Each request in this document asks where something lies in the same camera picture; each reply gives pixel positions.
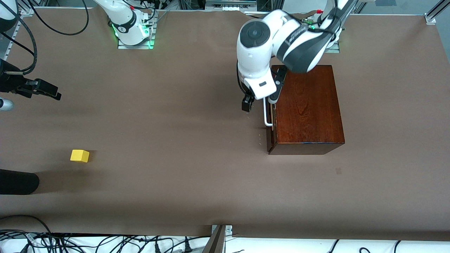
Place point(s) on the black padded cylinder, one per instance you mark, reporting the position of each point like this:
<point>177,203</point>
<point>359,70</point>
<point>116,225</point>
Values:
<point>17,182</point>

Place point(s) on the metal table corner bracket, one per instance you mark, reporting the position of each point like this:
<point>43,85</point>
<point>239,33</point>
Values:
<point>31,12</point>
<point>430,19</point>

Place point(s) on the aluminium side rail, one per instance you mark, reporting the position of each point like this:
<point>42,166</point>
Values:
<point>12,38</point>

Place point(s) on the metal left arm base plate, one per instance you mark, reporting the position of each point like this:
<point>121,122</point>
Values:
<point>334,50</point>

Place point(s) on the diagonal aluminium profile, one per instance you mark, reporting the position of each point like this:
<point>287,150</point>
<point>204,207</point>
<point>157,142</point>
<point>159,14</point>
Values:
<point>439,7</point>

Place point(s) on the dark brown wooden cabinet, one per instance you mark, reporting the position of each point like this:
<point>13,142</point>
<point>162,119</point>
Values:
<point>309,112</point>

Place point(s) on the yellow cube block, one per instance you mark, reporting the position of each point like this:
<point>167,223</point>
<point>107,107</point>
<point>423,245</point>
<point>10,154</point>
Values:
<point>79,155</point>

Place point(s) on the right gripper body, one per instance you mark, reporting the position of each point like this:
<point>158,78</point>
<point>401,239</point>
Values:
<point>10,84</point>

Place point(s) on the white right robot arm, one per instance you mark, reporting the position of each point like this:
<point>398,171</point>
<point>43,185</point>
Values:
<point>123,14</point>

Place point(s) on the white power strip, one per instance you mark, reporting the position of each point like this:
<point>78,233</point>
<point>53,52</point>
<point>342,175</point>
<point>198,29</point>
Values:
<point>228,5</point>

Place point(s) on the aluminium frame strut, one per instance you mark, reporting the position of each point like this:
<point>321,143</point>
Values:
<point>215,242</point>

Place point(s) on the small metal bracket plate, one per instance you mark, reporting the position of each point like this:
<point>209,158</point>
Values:
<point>229,230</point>

